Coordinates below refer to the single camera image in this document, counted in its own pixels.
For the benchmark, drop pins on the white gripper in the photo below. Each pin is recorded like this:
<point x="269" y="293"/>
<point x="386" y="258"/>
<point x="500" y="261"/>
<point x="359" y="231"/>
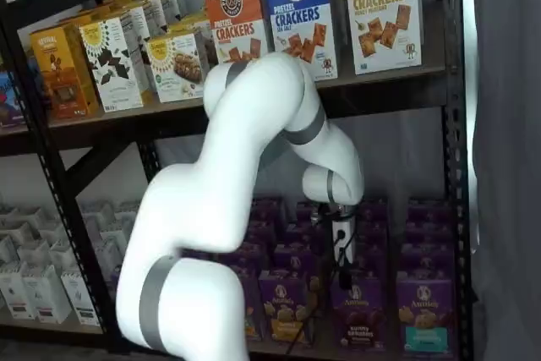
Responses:
<point x="344" y="223"/>

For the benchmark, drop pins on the purple box brown patch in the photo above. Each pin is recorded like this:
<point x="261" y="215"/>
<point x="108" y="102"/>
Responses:
<point x="359" y="323"/>
<point x="374" y="209"/>
<point x="372" y="234"/>
<point x="369" y="264"/>

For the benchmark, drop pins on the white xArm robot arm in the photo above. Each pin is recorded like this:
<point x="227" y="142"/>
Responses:
<point x="190" y="217"/>

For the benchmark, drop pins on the purple box orange patch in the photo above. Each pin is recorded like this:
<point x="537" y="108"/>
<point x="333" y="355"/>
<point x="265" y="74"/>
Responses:
<point x="293" y="257"/>
<point x="306" y="211"/>
<point x="304" y="234"/>
<point x="279" y="314"/>

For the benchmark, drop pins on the purple box teal patch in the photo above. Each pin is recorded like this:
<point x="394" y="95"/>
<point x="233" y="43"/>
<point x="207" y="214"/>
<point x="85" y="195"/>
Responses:
<point x="427" y="259"/>
<point x="429" y="232"/>
<point x="429" y="209"/>
<point x="424" y="318"/>

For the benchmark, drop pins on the purple box green patch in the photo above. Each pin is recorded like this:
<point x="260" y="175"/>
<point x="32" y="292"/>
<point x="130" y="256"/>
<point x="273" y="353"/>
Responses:
<point x="253" y="257"/>
<point x="266" y="209"/>
<point x="262" y="232"/>
<point x="253" y="314"/>

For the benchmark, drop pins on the gold pretzel crackers box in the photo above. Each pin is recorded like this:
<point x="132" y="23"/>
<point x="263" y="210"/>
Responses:
<point x="380" y="18"/>

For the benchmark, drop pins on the white almond bar box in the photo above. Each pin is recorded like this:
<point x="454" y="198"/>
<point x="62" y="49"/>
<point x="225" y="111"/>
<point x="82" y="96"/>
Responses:
<point x="177" y="69"/>
<point x="190" y="25"/>

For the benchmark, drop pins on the blue pretzel crackers box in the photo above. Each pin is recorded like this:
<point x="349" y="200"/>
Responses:
<point x="302" y="6"/>

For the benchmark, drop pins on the orange pretzel crackers box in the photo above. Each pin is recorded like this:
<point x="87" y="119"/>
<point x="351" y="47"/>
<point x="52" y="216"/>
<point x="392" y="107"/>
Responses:
<point x="234" y="18"/>

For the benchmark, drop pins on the white chocolate thins box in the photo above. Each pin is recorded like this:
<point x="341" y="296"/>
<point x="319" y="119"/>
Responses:
<point x="110" y="65"/>
<point x="156" y="14"/>
<point x="173" y="1"/>
<point x="143" y="39"/>

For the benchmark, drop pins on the blue purple snack box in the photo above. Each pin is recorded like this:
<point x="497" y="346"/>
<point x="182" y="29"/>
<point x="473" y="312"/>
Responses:
<point x="10" y="103"/>

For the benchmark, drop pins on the grey fabric curtain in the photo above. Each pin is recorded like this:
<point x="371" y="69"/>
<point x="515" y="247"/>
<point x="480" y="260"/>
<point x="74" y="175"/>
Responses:
<point x="507" y="166"/>

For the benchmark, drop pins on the white paper package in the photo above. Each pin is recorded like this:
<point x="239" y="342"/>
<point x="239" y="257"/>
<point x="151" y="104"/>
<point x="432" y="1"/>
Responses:
<point x="46" y="297"/>
<point x="53" y="230"/>
<point x="99" y="213"/>
<point x="34" y="255"/>
<point x="25" y="211"/>
<point x="8" y="251"/>
<point x="82" y="302"/>
<point x="63" y="253"/>
<point x="21" y="230"/>
<point x="14" y="297"/>

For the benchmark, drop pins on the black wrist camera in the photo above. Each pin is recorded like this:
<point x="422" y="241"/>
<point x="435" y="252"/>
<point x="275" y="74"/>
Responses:
<point x="321" y="215"/>

